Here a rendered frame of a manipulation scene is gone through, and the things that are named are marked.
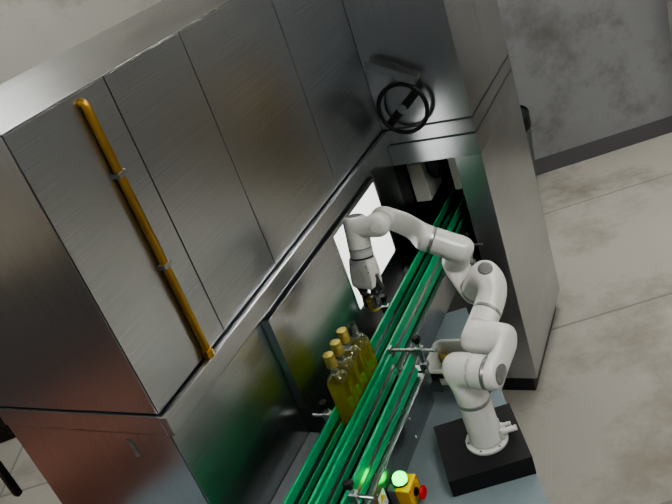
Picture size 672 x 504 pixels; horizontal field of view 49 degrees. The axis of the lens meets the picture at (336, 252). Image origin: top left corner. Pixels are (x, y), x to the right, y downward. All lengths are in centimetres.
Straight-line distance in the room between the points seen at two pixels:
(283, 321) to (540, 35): 350
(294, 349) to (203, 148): 67
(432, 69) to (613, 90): 285
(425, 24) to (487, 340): 125
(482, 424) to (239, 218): 90
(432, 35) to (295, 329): 120
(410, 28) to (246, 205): 104
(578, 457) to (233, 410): 169
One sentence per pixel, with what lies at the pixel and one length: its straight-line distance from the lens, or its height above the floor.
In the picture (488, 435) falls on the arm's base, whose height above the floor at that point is 87.
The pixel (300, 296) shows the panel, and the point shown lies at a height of 127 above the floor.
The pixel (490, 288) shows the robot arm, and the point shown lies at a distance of 218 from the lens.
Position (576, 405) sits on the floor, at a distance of 354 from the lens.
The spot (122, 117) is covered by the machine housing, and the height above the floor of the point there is 203.
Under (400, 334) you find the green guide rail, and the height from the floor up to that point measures 94.
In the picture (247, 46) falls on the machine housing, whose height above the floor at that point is 199.
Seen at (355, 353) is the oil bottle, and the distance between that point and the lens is 231.
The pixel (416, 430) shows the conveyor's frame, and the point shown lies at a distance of 241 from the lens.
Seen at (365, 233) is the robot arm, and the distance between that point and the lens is 227.
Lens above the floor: 238
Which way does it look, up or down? 27 degrees down
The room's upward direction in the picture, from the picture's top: 20 degrees counter-clockwise
